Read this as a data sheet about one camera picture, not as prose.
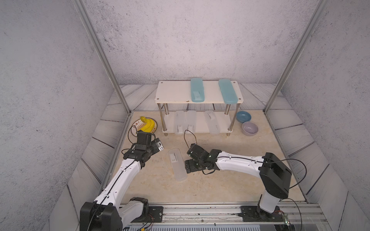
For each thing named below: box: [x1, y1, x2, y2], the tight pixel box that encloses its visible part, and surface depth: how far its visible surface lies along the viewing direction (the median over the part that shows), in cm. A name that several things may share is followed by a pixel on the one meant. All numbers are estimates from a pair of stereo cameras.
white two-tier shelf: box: [154, 80, 244, 137], surface depth 103 cm
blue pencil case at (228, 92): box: [218, 78, 239, 105], surface depth 86 cm
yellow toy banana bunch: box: [140, 115, 156, 133], surface depth 109 cm
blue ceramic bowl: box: [236, 110, 252, 124], surface depth 117 cm
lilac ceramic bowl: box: [241, 121, 259, 137], surface depth 107 cm
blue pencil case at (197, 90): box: [190, 77, 205, 103], surface depth 84 cm
